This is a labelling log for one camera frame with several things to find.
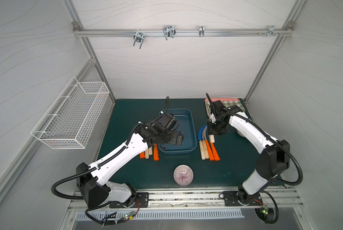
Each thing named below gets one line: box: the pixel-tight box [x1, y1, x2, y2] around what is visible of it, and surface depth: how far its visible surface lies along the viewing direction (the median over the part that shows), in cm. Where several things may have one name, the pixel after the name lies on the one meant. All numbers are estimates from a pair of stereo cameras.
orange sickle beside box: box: [153, 143, 160, 161], surface depth 90 cm
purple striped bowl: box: [173, 164, 195, 186], surface depth 82 cm
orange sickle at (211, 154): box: [204, 128, 215, 161], surface depth 90 cm
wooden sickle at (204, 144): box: [202, 125, 210, 160], surface depth 94 cm
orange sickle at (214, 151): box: [209, 134, 221, 161], surface depth 90 cm
